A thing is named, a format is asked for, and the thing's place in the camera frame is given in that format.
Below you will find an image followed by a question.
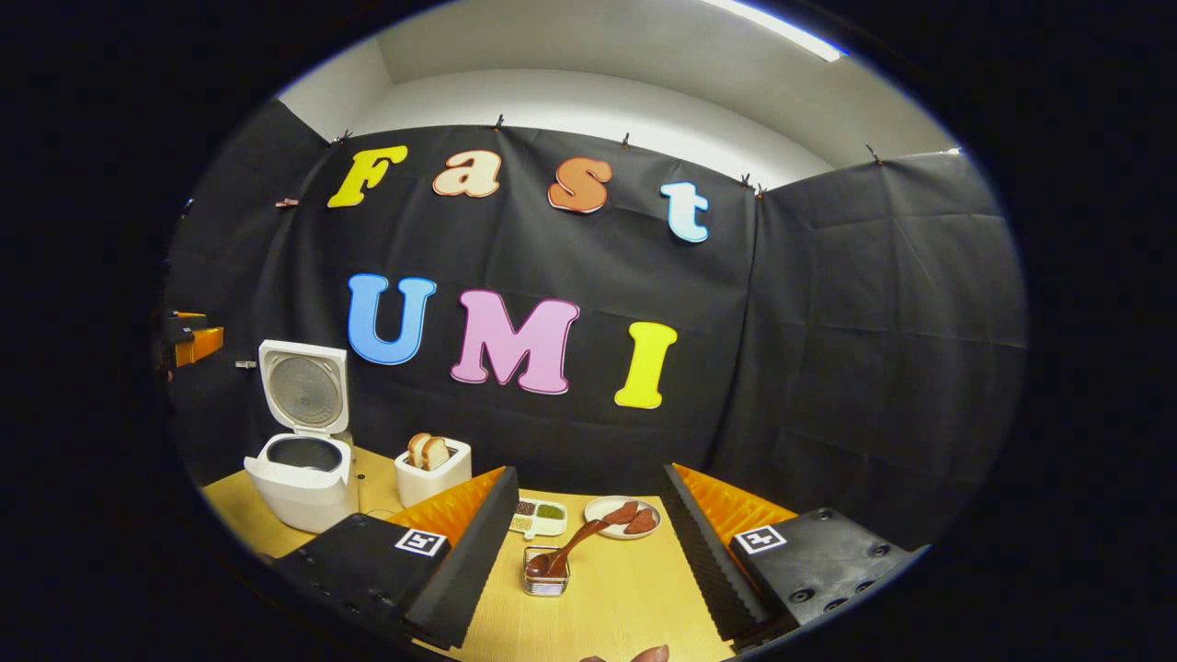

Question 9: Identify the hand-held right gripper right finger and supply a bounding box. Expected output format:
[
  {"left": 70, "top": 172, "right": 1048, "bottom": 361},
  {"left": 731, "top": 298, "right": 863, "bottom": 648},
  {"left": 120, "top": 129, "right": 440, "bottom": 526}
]
[{"left": 662, "top": 463, "right": 930, "bottom": 645}]

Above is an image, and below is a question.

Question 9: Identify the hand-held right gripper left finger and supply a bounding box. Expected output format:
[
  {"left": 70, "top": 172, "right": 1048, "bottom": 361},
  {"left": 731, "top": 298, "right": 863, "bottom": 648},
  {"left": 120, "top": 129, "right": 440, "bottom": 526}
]
[{"left": 262, "top": 466, "right": 521, "bottom": 652}]

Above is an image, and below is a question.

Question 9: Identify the metal wire chopstick holder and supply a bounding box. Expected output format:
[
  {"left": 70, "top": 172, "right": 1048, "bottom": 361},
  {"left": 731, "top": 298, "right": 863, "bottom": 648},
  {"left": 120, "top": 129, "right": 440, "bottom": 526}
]
[{"left": 522, "top": 546, "right": 571, "bottom": 598}]

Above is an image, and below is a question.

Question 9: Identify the brown wooden spoon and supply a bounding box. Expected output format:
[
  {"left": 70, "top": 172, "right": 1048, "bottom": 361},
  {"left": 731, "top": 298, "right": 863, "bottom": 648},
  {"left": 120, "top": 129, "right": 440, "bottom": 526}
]
[{"left": 526, "top": 519, "right": 610, "bottom": 579}]

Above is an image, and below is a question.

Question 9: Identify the white rice cooker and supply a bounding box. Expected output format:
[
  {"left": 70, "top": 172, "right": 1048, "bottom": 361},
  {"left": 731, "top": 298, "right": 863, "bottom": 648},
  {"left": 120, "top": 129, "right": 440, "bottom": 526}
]
[{"left": 244, "top": 339, "right": 360, "bottom": 534}]

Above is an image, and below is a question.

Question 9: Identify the white divided bean dish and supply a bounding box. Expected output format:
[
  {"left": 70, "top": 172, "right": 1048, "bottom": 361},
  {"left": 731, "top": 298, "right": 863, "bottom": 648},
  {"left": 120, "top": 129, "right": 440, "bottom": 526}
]
[{"left": 509, "top": 497, "right": 568, "bottom": 539}]

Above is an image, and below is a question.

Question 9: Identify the white toaster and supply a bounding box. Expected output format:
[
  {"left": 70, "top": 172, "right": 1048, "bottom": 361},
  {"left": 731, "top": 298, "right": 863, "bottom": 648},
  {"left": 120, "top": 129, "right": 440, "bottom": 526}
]
[{"left": 394, "top": 439, "right": 473, "bottom": 508}]

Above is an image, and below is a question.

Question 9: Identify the white round plate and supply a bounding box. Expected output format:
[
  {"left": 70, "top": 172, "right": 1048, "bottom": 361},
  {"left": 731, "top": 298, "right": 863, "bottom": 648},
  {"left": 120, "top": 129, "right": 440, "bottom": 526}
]
[{"left": 584, "top": 496, "right": 662, "bottom": 540}]

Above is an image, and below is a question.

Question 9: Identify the black backdrop cloth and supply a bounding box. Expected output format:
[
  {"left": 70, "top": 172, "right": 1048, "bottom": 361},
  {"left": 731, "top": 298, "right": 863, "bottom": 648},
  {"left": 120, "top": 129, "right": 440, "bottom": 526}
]
[{"left": 161, "top": 99, "right": 1029, "bottom": 553}]

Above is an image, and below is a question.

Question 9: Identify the row of black clips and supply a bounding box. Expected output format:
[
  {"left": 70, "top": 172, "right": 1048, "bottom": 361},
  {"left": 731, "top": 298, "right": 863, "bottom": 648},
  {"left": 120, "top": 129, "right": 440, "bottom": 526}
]
[{"left": 331, "top": 115, "right": 884, "bottom": 200}]

